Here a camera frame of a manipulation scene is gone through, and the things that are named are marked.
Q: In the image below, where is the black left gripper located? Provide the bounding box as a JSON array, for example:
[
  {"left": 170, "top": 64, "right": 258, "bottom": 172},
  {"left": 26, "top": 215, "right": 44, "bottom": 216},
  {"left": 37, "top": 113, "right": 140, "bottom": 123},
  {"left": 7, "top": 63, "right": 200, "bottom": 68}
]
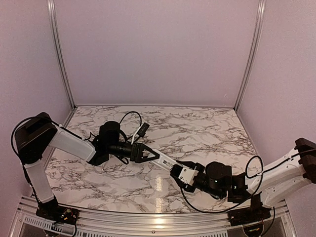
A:
[{"left": 107, "top": 141, "right": 160, "bottom": 163}]

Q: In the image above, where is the white remote control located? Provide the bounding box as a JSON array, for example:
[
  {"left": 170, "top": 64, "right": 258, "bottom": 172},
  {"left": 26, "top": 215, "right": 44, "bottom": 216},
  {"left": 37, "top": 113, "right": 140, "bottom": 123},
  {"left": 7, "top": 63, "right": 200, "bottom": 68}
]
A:
[{"left": 150, "top": 149, "right": 182, "bottom": 173}]

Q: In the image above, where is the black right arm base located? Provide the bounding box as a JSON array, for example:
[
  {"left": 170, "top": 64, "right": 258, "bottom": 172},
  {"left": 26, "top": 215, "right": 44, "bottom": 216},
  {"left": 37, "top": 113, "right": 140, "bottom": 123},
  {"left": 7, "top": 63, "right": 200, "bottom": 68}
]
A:
[{"left": 227, "top": 194, "right": 271, "bottom": 226}]

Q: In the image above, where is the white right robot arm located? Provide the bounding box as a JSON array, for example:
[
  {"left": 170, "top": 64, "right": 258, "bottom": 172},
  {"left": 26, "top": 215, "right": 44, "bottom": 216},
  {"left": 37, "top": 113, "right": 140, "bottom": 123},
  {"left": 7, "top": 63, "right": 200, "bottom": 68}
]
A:
[{"left": 170, "top": 138, "right": 316, "bottom": 221}]

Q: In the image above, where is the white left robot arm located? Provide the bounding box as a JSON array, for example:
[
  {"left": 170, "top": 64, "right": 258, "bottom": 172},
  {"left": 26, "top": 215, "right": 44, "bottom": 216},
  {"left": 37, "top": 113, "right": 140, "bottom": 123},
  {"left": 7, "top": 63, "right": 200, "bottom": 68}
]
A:
[{"left": 11, "top": 112, "right": 159, "bottom": 220}]

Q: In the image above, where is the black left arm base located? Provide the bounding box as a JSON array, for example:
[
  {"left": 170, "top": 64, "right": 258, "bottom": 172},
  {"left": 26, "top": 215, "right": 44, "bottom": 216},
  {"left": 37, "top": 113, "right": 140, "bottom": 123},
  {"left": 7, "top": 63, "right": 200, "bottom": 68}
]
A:
[{"left": 36, "top": 206, "right": 79, "bottom": 225}]

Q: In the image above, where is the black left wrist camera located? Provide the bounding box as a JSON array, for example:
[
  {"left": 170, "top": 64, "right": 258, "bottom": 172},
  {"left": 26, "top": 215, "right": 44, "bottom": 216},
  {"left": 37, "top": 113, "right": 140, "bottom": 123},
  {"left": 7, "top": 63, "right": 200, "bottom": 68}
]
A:
[{"left": 137, "top": 122, "right": 150, "bottom": 137}]

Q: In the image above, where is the black left camera cable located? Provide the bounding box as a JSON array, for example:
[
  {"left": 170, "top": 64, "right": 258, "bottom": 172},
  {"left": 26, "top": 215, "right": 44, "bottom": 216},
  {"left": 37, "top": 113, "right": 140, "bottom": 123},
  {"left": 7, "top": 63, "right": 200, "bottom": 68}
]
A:
[{"left": 118, "top": 111, "right": 145, "bottom": 149}]

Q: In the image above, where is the aluminium front frame rail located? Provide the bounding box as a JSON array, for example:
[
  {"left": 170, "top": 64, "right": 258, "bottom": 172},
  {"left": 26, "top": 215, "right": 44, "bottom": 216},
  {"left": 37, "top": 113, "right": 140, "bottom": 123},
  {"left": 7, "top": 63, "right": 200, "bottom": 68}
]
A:
[{"left": 14, "top": 195, "right": 291, "bottom": 237}]

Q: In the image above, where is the aluminium left corner post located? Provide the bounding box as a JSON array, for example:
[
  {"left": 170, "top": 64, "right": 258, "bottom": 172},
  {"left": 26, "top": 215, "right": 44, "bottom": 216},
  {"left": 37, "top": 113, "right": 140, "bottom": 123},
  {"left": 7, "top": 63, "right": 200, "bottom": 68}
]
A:
[{"left": 47, "top": 0, "right": 77, "bottom": 111}]

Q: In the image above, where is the aluminium corner post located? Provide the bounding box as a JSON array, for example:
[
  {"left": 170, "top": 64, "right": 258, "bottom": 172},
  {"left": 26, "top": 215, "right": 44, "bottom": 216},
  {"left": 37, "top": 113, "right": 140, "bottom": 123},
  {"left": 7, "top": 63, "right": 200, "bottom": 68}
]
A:
[
  {"left": 234, "top": 0, "right": 266, "bottom": 113},
  {"left": 47, "top": 0, "right": 77, "bottom": 111}
]

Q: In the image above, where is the aluminium right corner post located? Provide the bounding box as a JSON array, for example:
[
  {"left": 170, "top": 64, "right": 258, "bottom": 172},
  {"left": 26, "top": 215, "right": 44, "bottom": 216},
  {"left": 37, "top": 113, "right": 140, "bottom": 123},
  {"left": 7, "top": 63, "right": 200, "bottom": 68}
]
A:
[{"left": 234, "top": 0, "right": 266, "bottom": 113}]

